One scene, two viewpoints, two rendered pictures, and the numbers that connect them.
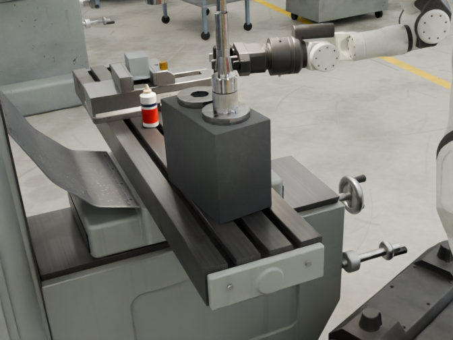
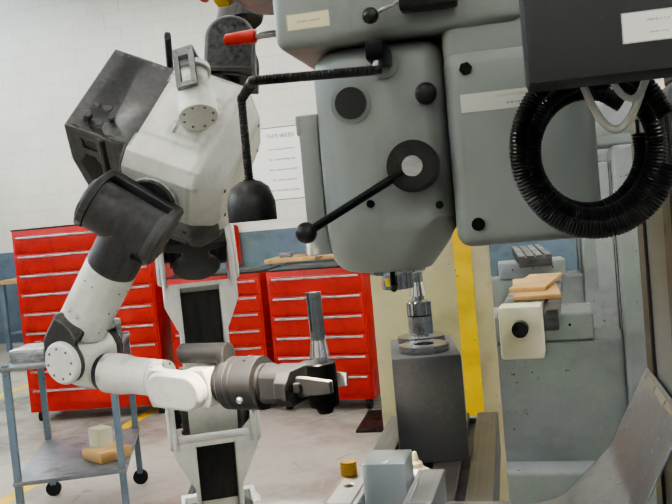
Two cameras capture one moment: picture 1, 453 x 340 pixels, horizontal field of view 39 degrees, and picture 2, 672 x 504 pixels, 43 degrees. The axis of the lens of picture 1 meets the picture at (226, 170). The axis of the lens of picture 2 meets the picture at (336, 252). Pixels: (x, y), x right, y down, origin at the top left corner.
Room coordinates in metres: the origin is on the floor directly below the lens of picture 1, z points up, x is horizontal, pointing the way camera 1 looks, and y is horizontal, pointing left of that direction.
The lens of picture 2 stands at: (2.54, 0.77, 1.41)
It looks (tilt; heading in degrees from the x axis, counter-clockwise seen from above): 3 degrees down; 213
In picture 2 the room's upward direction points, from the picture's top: 5 degrees counter-clockwise
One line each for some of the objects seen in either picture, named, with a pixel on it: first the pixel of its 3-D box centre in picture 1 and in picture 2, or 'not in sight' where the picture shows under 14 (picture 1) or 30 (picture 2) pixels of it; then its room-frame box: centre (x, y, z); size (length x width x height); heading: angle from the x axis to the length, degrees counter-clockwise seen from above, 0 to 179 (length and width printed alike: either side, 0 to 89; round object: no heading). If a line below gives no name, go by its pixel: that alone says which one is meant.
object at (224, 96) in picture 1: (224, 94); (420, 319); (1.09, 0.00, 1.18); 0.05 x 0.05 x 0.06
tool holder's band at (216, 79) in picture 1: (224, 77); (418, 303); (1.09, 0.00, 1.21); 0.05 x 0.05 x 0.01
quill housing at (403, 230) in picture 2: not in sight; (390, 161); (1.42, 0.14, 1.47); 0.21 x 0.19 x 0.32; 22
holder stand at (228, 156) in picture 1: (215, 148); (426, 392); (1.13, 0.02, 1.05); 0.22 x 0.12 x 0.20; 30
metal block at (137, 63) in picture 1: (137, 65); (389, 480); (1.64, 0.22, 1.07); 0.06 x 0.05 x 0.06; 19
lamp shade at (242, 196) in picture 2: not in sight; (251, 200); (1.54, -0.03, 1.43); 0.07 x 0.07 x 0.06
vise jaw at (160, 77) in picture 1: (158, 71); (347, 500); (1.66, 0.17, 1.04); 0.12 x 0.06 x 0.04; 19
